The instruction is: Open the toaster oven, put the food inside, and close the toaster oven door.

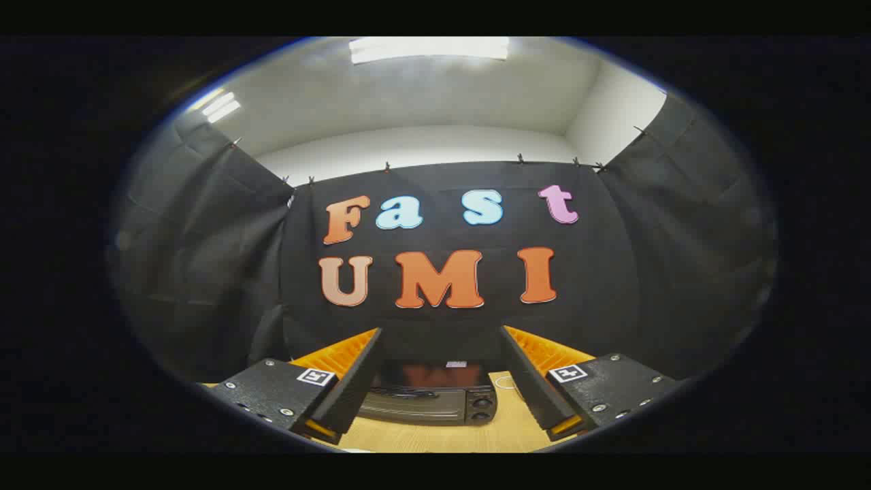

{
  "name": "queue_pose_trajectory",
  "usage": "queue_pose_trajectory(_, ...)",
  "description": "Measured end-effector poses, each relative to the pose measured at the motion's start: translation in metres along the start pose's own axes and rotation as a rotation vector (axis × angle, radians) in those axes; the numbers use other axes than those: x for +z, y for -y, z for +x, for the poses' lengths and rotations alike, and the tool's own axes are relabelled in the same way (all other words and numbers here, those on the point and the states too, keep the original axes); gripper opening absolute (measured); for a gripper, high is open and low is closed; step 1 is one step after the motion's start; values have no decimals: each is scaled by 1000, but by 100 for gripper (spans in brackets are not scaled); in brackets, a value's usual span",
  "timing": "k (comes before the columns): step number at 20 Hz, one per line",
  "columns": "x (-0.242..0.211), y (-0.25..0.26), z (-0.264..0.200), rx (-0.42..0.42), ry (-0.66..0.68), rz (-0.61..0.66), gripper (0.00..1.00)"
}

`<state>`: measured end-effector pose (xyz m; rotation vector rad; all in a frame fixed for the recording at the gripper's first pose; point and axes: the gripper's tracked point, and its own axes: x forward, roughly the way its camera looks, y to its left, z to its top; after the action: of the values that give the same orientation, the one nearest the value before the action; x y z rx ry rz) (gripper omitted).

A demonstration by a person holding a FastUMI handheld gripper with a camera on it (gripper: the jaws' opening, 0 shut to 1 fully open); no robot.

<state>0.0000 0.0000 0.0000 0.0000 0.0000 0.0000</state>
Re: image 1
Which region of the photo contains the black backdrop cloth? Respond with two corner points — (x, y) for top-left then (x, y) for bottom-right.
(109, 92), (778, 383)

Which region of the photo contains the small ceiling light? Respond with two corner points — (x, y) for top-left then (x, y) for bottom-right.
(191, 88), (243, 125)

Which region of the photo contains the black toaster oven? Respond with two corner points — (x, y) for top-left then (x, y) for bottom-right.
(357, 359), (499, 427)

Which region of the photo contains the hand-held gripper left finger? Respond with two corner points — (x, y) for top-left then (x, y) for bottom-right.
(201, 327), (384, 446)

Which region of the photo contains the long ceiling light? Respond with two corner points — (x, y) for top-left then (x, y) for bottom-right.
(348, 37), (511, 65)

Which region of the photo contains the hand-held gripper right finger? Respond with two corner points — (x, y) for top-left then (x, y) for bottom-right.
(500, 325), (683, 442)

